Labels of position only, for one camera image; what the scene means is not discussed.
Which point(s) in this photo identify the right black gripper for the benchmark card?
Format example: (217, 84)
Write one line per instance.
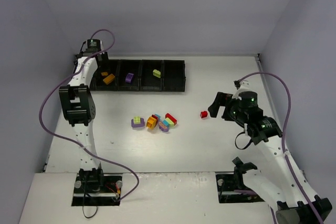
(224, 105)

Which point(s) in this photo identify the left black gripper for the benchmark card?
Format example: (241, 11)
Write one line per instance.
(102, 56)

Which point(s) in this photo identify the red small lego brick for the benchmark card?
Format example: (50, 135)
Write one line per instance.
(203, 114)

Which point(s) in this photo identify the purple square lego brick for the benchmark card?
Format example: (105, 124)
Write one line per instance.
(129, 78)

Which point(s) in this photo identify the lime green lego brick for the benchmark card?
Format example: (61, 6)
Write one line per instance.
(157, 73)

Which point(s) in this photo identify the green lego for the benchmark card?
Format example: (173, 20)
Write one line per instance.
(136, 120)

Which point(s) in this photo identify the purple heart lego plate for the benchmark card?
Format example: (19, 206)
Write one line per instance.
(136, 126)

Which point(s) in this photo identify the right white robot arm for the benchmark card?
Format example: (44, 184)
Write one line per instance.
(291, 198)

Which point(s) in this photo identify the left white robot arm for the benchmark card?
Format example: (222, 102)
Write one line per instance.
(79, 110)

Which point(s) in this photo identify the orange long lego brick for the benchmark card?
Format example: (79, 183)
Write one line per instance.
(109, 79)

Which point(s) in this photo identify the red long lego brick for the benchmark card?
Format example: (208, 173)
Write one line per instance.
(171, 117)

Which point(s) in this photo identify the yellow green lego brick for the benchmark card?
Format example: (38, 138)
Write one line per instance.
(170, 122)

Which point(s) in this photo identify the teal pink lego brick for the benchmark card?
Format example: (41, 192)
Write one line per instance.
(158, 118)

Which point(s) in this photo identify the purple oval lego piece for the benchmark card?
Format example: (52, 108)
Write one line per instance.
(163, 127)

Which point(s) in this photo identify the orange yellow lego brick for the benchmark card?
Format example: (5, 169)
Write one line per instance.
(152, 122)

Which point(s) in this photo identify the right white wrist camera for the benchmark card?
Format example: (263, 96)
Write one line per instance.
(241, 86)

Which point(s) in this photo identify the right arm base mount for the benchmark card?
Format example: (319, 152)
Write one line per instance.
(229, 192)

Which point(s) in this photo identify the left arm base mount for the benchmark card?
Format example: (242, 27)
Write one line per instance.
(96, 194)

